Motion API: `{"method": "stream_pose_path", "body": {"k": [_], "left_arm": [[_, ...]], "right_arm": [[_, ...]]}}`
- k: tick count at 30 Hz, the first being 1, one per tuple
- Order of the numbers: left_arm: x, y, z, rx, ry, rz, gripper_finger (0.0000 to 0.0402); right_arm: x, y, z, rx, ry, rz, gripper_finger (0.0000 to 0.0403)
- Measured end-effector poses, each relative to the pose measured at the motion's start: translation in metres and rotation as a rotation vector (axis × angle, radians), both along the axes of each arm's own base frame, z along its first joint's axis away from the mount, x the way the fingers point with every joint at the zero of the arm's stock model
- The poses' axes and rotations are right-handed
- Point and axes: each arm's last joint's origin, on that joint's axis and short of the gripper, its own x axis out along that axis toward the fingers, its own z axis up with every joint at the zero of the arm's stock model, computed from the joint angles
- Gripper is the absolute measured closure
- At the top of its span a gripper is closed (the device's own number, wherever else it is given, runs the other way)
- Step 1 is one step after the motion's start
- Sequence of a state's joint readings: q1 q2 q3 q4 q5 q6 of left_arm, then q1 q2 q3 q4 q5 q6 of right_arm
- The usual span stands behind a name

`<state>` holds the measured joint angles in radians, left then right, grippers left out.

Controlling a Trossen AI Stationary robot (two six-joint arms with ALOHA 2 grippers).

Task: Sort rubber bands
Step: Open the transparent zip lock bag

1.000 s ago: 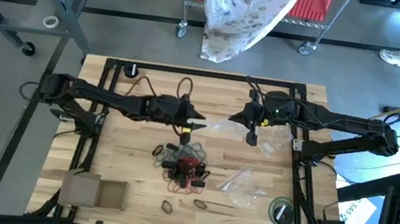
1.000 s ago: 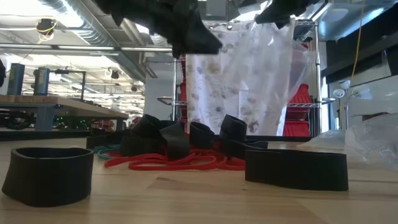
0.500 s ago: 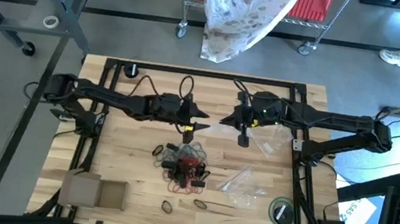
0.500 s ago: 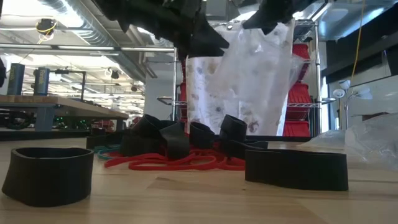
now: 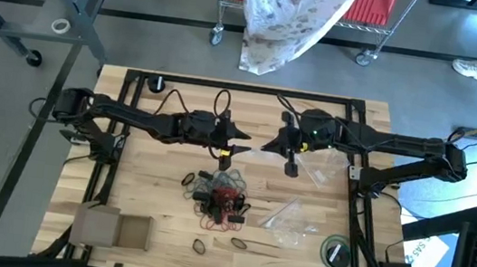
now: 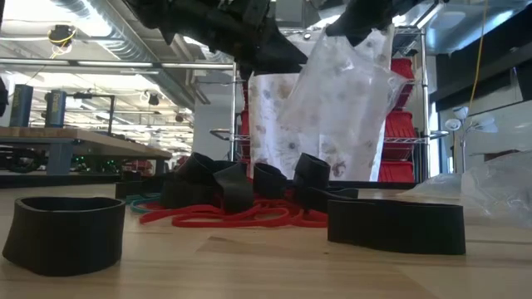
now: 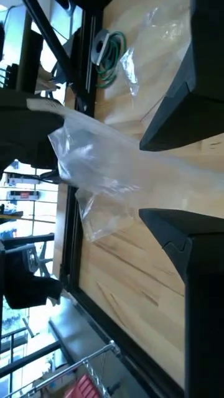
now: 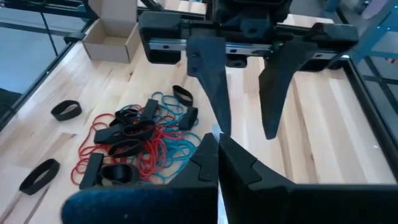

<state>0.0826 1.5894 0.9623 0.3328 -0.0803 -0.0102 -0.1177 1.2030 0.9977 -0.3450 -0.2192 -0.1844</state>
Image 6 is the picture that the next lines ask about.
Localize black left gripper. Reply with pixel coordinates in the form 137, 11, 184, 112
122, 0, 308, 80

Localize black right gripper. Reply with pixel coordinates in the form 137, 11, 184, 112
326, 0, 450, 47

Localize red thin rubber bands tangle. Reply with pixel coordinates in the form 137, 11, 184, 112
138, 194, 329, 229

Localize teal thin rubber bands tangle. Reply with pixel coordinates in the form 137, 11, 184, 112
124, 193, 163, 215

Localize white floral cloth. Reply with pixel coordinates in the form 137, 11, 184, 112
248, 27, 396, 183

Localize floor lamp white shades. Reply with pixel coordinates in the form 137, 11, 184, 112
444, 105, 499, 174

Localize long ceiling light bar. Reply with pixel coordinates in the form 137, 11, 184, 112
0, 57, 234, 71

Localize dark blue cylinder canister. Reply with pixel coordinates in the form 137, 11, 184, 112
8, 84, 34, 128
44, 89, 67, 129

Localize metal wire rack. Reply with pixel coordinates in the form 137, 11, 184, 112
209, 24, 450, 184

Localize yellow cable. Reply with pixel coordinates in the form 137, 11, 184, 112
468, 0, 490, 110

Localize silver ceiling air duct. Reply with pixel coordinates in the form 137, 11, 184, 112
49, 0, 213, 111

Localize black yellow ceiling cord reel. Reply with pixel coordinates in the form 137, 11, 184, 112
47, 23, 77, 58

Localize wooden workbench grey steel frame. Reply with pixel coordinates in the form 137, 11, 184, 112
0, 126, 174, 176

